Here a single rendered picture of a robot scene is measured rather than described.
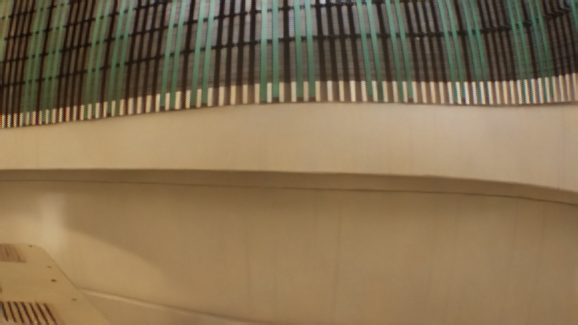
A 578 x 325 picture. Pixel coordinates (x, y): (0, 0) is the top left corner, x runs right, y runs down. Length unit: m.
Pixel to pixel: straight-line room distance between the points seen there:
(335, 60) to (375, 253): 0.32
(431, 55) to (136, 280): 0.82
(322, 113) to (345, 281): 0.29
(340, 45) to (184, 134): 0.33
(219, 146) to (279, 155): 0.11
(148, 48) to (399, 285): 0.64
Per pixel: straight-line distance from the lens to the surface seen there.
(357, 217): 1.21
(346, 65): 1.09
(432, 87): 0.95
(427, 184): 1.11
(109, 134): 1.33
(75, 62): 1.38
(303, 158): 1.14
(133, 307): 1.44
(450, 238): 1.08
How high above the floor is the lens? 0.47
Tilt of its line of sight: 2 degrees down
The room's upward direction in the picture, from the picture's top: 1 degrees counter-clockwise
